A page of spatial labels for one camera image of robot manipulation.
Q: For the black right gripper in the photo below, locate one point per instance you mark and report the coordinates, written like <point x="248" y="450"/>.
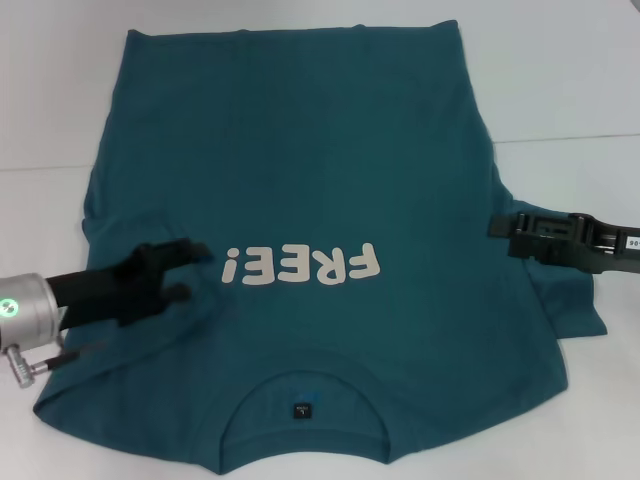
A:
<point x="585" y="252"/>

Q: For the teal blue FREE t-shirt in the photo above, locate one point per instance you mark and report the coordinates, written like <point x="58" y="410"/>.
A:
<point x="300" y="150"/>

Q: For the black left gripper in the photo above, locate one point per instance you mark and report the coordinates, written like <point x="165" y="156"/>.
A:
<point x="110" y="290"/>

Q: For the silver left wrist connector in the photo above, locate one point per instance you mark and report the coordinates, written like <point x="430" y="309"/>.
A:
<point x="22" y="367"/>

